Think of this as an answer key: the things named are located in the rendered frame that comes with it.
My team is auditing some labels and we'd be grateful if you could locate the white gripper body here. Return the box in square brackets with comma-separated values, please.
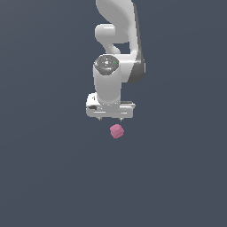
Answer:
[85, 92, 137, 120]

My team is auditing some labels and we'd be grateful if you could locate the pink cube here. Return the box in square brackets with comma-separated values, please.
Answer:
[109, 123, 125, 139]

